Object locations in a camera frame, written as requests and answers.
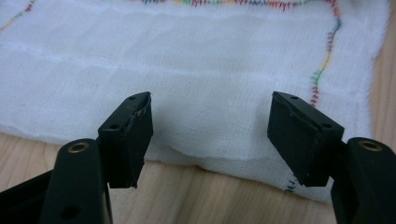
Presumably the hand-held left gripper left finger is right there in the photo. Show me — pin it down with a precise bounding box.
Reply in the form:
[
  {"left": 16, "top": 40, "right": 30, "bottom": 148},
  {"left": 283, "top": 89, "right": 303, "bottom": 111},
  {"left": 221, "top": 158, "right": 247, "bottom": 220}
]
[{"left": 97, "top": 91, "right": 154, "bottom": 189}]

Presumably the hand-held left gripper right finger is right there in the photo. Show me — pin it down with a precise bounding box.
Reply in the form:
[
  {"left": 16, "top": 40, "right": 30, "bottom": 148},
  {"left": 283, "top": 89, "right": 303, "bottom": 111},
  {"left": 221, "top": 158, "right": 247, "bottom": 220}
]
[{"left": 266, "top": 91, "right": 346, "bottom": 188}]

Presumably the white cloth with coloured stitching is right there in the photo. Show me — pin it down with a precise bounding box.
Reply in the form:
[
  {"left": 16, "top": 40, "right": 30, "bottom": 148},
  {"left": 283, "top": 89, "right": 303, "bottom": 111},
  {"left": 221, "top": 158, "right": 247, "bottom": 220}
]
[{"left": 0, "top": 0, "right": 392, "bottom": 205}]

